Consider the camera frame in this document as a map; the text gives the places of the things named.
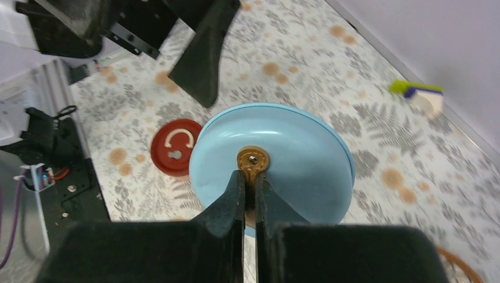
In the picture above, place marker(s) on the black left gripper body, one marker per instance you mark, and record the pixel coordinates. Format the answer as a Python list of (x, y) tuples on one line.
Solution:
[(77, 29)]

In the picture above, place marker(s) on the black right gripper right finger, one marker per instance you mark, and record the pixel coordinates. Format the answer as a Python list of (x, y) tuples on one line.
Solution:
[(290, 249)]

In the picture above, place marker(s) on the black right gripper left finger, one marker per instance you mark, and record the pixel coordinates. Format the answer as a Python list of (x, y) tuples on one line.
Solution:
[(208, 248)]

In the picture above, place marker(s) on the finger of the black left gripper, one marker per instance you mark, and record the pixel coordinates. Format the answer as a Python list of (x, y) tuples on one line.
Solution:
[(197, 69)]

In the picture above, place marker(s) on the red round lid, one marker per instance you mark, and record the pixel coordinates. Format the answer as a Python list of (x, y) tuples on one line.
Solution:
[(172, 146)]

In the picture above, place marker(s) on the light blue round lid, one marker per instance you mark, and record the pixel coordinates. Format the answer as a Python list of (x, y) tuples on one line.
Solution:
[(311, 167)]

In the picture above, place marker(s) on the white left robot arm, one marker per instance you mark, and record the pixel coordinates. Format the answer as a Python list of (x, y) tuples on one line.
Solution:
[(23, 39)]

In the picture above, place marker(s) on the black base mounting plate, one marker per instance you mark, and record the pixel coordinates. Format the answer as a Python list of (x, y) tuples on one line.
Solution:
[(66, 183)]

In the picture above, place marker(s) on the patterned ceramic plate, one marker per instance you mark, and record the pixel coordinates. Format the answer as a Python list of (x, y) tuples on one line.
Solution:
[(456, 269)]

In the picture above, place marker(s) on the small toy house block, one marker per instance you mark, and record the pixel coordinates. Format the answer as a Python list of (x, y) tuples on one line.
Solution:
[(428, 97)]

